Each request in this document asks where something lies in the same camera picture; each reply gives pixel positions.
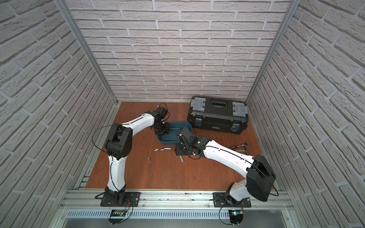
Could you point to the aluminium frame post left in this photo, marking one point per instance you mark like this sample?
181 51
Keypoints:
66 13

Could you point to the aluminium frame post right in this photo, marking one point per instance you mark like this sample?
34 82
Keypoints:
276 41

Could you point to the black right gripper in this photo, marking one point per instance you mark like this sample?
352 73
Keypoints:
177 149

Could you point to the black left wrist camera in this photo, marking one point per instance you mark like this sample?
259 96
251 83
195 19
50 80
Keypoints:
161 111

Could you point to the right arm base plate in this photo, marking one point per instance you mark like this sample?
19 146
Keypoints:
221 199

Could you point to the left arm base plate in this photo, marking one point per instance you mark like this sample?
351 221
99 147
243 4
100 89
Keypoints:
120 199

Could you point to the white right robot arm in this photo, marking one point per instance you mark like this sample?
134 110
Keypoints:
257 172

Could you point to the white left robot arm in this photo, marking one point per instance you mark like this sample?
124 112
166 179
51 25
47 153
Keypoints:
119 143

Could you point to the teal plastic storage box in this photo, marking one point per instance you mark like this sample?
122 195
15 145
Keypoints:
174 129

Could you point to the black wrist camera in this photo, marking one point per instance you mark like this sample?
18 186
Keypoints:
185 135
161 111

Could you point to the black grey toolbox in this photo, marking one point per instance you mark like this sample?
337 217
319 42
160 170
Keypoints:
219 115

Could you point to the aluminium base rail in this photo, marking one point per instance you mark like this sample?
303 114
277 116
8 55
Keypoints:
159 204

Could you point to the left controller board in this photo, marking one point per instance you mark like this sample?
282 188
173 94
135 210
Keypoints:
118 216

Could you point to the right controller board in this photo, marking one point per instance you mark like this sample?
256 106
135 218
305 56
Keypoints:
236 217

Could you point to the controller board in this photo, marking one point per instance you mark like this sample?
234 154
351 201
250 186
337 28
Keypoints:
118 216
236 217

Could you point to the aluminium frame post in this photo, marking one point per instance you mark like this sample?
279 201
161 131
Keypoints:
276 41
66 13

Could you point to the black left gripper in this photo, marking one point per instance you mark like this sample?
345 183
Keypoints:
163 129

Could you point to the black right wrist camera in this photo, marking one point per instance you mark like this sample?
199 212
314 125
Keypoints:
185 135

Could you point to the ratchet wrench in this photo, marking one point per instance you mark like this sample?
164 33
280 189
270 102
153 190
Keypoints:
242 148

